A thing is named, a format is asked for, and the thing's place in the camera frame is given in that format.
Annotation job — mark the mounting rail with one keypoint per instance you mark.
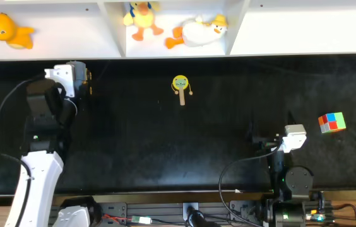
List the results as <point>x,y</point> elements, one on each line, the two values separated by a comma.
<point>165,211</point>

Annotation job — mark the grey and yellow toy truck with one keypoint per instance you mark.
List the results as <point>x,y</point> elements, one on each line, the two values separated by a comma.
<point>78,71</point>

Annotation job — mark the yellow rubber duck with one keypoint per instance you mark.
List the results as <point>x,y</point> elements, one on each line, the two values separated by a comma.
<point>2,30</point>

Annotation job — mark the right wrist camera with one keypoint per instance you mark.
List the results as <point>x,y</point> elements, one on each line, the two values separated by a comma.
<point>294,137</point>

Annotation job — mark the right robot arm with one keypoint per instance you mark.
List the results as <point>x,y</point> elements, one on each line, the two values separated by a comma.
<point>298,180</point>

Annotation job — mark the white shelf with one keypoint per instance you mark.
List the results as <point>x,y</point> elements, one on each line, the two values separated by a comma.
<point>291,34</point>

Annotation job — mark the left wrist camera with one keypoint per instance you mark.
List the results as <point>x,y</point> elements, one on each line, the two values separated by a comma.
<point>61,77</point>

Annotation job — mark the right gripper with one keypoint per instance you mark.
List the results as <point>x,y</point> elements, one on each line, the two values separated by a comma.
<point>268,142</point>

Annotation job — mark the yellow rattle drum toy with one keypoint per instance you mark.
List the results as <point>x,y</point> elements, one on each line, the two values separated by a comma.
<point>181,83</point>

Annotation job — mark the white plush duck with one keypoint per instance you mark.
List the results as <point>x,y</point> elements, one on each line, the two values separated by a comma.
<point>200,33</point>

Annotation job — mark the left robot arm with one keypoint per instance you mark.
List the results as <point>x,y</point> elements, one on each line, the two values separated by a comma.
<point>40,176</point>

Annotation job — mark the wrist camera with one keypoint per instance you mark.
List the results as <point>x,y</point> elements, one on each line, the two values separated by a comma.
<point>61,77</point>
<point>294,137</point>

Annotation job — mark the yellow plush duck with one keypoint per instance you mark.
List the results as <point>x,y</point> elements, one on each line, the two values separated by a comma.
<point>143,20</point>

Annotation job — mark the many-coloured puzzle cube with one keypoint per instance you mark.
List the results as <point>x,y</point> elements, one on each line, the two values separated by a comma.
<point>332,123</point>

